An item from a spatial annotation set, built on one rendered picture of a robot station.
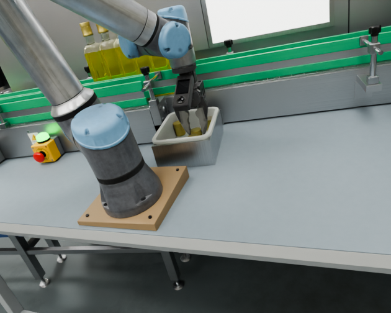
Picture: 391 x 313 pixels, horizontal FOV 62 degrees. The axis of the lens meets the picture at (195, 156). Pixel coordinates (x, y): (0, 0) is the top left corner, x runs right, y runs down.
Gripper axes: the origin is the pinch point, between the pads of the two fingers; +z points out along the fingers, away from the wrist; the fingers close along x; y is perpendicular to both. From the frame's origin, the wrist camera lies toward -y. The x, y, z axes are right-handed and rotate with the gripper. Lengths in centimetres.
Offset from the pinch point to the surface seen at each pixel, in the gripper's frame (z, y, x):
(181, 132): 2.2, 6.1, 6.8
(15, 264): 81, 20, 131
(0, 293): 47, -24, 82
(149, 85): -15.0, 5.6, 13.0
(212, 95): -5.5, 16.2, -3.6
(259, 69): -11.5, 18.6, -19.7
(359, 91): -1, 16, -49
